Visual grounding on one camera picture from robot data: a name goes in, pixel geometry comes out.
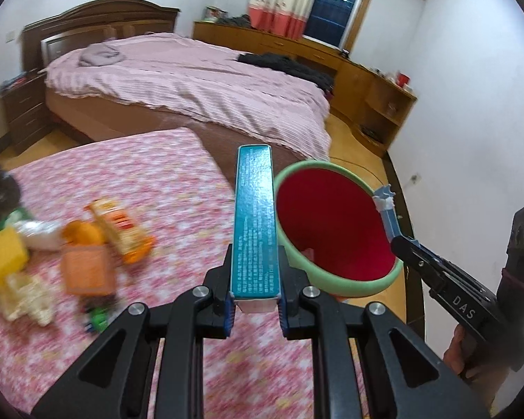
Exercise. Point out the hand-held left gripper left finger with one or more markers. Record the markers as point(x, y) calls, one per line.
point(228, 312)

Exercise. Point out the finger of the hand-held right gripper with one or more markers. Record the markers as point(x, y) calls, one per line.
point(412, 253)

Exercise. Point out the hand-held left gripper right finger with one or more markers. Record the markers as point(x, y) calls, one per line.
point(283, 316)

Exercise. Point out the blue white packet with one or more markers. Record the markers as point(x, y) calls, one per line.
point(391, 218)

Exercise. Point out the green trash bin red inside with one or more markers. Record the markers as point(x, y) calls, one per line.
point(332, 222)

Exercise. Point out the teal cardboard box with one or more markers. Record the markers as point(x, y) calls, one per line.
point(255, 227)

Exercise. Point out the orange white snack packet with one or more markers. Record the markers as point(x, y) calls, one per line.
point(122, 231)

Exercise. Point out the orange box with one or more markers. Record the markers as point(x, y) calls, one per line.
point(87, 270)

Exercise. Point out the cream paper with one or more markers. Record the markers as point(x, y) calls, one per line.
point(26, 299)

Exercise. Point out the yellow sponge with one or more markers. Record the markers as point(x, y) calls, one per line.
point(2, 262)

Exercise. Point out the person's right hand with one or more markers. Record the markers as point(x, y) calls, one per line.
point(454, 349)

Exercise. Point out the dark flat device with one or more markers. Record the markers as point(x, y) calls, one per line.
point(371, 132)

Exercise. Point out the small green toy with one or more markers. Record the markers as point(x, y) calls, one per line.
point(98, 321)

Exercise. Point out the pink floral cloth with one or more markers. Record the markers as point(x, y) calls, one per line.
point(166, 183)

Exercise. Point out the black clothes pile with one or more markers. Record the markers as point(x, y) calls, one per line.
point(288, 67)

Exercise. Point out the green plastic item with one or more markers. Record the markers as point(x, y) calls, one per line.
point(17, 216)

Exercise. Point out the pink checked bedspread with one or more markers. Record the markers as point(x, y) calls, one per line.
point(192, 83)

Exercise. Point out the window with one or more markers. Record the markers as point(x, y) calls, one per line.
point(334, 8)

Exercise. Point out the red white patterned curtain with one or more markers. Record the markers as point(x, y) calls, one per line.
point(281, 4)

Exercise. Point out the grey folded cloth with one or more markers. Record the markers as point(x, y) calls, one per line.
point(100, 56)

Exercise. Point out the dark wooden nightstand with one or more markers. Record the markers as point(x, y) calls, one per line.
point(24, 109)

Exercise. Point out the grey clothes heap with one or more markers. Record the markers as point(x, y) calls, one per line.
point(240, 22)

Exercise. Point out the items on nightstand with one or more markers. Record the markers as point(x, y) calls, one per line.
point(15, 81)

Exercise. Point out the dark wooden bed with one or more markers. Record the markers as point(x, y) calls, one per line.
point(91, 22)

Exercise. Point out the white wall socket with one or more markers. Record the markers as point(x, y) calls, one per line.
point(415, 178)

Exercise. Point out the light wooden wall cabinet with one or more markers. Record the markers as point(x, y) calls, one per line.
point(353, 83)

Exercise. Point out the black suction mount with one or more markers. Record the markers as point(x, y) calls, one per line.
point(0, 196)

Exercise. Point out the white light switch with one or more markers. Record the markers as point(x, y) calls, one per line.
point(11, 36)

